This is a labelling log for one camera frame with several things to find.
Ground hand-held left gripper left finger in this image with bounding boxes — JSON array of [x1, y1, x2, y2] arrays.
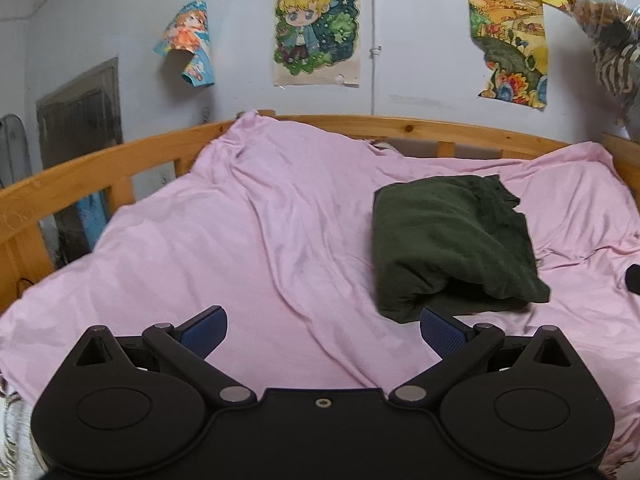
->
[[74, 305, 257, 407]]

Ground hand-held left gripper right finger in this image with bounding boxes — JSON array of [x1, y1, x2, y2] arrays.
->
[[389, 305, 575, 407]]

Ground green corduroy jacket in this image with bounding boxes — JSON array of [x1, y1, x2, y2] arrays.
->
[[372, 175, 552, 324]]

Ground plastic bag of clothes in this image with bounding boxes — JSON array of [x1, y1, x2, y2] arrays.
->
[[567, 0, 640, 126]]

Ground pink bed sheet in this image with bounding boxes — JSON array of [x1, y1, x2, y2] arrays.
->
[[0, 110, 640, 476]]

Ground small blue poster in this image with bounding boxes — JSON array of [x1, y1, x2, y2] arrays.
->
[[75, 192, 109, 252]]

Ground patterned blanket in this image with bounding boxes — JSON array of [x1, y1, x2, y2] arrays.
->
[[0, 379, 42, 480]]

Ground brown wooden door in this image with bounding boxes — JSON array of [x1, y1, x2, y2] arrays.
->
[[36, 57, 124, 171]]

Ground grey standing fan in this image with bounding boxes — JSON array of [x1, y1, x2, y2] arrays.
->
[[0, 114, 34, 191]]

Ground cartoon landscape poster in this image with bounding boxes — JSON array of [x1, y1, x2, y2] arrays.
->
[[467, 0, 549, 110]]

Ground curled cartoon girl poster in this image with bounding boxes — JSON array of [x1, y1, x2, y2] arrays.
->
[[154, 1, 216, 88]]

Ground blond cartoon character poster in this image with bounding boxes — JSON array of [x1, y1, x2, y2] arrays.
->
[[273, 0, 362, 88]]

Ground wooden bed frame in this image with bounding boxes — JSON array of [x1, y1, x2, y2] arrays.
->
[[0, 109, 640, 306]]

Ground white wall pipe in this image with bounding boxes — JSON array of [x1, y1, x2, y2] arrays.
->
[[369, 0, 382, 117]]

